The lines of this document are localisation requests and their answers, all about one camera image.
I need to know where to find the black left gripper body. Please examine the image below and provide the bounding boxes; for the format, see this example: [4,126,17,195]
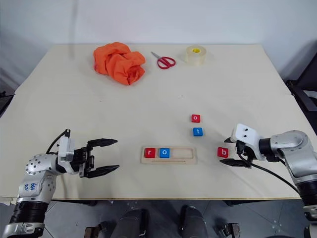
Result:
[71,146,96,178]

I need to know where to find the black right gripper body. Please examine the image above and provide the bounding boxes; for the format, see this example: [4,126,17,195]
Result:
[235,140,256,165]

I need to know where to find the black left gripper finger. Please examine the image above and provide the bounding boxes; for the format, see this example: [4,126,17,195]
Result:
[86,164,120,179]
[87,138,119,150]

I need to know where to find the red letter b block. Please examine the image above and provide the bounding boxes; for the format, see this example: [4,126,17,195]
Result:
[217,146,230,159]

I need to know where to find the wooden letter tray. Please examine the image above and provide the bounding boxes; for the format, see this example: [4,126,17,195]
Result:
[140,146,198,165]

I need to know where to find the dark rounded shape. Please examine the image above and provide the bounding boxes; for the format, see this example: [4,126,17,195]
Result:
[116,209,150,238]
[179,205,209,238]

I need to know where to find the crumpled orange cloth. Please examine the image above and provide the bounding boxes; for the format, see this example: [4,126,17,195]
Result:
[93,42,147,87]

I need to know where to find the clear tape roll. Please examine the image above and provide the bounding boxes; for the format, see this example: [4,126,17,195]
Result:
[185,45,207,67]

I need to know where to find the dark equipment beside table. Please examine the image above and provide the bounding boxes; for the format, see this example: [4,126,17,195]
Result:
[0,66,21,119]

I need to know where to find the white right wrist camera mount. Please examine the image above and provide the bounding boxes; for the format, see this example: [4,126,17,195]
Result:
[230,123,267,161]

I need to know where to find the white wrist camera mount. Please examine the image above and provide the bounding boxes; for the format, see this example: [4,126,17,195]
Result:
[57,136,76,162]
[230,123,267,161]

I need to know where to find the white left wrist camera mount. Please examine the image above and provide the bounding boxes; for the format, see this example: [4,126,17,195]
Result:
[57,136,76,162]

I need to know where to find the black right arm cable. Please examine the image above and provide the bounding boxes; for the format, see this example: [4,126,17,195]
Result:
[237,148,302,194]

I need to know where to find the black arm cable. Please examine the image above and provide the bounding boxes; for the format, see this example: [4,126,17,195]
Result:
[237,148,302,194]
[46,128,71,155]

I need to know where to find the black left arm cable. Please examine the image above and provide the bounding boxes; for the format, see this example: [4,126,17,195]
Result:
[46,128,71,155]

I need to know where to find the black furniture frame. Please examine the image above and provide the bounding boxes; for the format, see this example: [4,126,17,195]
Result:
[285,39,317,113]

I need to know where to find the red handled scissors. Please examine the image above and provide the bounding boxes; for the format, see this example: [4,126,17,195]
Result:
[150,51,177,70]

